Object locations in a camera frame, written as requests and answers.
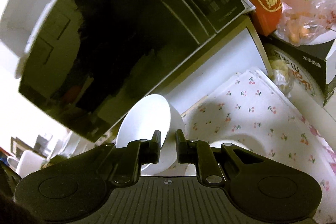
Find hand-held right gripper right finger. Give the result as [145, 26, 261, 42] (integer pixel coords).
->
[175, 130, 265, 185]

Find black and white cardboard box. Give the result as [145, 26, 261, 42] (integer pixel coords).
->
[262, 38, 336, 109]

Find plastic bag of oranges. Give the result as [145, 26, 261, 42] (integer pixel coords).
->
[274, 0, 336, 47]

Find white bowl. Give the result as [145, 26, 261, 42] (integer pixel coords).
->
[116, 94, 185, 176]

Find cherry print tablecloth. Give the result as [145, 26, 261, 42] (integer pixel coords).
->
[181, 69, 336, 214]

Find black microwave oven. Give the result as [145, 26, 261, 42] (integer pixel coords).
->
[0, 0, 254, 143]

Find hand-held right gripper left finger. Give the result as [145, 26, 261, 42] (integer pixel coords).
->
[87, 130, 162, 186]

